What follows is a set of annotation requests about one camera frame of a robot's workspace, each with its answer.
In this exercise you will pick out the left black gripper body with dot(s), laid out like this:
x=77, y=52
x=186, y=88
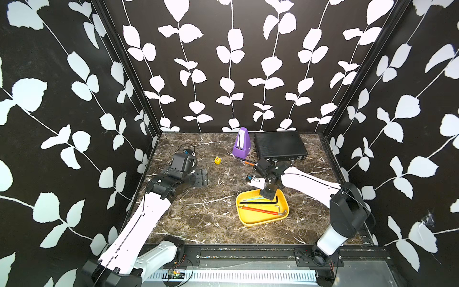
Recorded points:
x=188, y=180

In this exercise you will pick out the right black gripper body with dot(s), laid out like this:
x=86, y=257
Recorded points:
x=268, y=192

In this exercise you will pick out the light blue hex key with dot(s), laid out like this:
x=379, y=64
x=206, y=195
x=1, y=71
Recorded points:
x=255, y=199

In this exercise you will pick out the large black hex key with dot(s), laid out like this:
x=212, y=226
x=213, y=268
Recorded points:
x=259, y=202

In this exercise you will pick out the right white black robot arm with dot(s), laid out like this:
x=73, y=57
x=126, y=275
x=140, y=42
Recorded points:
x=347, y=210

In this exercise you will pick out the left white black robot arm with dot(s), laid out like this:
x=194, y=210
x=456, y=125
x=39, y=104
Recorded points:
x=123, y=264

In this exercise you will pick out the yellow plastic storage tray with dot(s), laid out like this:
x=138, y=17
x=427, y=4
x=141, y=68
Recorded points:
x=251, y=219

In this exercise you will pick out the black ribbed metal case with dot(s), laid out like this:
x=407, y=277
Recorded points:
x=280, y=146

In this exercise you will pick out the purple metronome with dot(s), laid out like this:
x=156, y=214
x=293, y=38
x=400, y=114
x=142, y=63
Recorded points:
x=242, y=146

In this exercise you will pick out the white perforated strip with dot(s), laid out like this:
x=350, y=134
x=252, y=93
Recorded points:
x=237, y=276

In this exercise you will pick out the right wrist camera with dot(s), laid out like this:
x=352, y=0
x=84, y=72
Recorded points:
x=257, y=183

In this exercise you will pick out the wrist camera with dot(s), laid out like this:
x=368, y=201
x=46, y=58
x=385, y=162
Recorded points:
x=257, y=183
x=184, y=162

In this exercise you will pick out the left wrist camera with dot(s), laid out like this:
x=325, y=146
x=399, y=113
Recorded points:
x=184, y=162

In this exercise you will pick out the black mounting rail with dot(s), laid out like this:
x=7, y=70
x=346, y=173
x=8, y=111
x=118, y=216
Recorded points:
x=300, y=255

